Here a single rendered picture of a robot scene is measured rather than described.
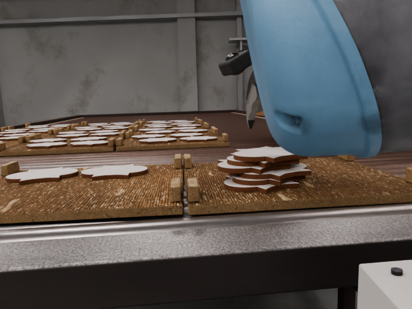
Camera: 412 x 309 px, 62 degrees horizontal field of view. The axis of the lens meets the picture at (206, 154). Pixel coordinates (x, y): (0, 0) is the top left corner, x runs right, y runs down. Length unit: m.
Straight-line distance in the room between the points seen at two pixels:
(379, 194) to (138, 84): 5.98
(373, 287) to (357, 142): 0.15
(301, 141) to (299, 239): 0.31
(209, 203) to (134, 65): 5.98
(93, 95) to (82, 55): 0.71
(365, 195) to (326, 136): 0.44
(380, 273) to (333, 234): 0.19
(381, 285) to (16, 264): 0.37
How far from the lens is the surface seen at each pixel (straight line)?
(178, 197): 0.54
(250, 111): 0.69
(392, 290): 0.29
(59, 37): 6.92
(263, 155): 0.61
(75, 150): 1.30
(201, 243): 0.45
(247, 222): 0.52
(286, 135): 0.17
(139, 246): 0.45
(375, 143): 0.17
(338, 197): 0.58
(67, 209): 0.57
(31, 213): 0.58
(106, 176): 0.75
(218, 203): 0.53
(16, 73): 7.21
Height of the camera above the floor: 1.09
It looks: 9 degrees down
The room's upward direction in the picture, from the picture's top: 2 degrees counter-clockwise
